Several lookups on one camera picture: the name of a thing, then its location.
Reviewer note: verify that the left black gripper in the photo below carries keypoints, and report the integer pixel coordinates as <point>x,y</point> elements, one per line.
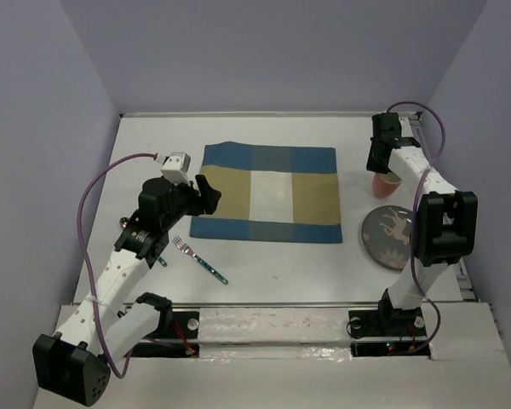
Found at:
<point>203,204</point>

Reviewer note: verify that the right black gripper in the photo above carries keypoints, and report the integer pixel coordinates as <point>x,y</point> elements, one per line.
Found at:
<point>372,164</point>

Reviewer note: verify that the pink cup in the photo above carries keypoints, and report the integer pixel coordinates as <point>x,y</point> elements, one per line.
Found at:
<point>383,185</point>

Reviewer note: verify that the fork with teal handle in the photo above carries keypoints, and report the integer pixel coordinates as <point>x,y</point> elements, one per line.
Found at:
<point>186,249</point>

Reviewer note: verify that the blue beige checked cloth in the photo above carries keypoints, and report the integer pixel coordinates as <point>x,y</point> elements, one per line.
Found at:
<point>272,194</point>

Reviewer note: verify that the dark patterned plate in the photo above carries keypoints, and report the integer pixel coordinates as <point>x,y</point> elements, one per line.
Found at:
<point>385,234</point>

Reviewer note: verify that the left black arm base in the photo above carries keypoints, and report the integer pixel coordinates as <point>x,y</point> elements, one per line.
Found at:
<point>170,336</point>

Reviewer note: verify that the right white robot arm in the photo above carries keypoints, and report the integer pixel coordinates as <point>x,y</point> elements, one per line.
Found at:
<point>443,222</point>

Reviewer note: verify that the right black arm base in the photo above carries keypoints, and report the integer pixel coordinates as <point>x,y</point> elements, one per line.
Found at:
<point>372,337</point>

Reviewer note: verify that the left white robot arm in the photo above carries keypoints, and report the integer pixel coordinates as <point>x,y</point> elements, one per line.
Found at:
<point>76,362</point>

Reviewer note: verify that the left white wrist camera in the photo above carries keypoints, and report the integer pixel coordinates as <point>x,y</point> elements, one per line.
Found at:
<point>174,167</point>

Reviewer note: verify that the spoon with teal handle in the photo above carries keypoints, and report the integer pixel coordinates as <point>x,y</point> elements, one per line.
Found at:
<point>123,223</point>

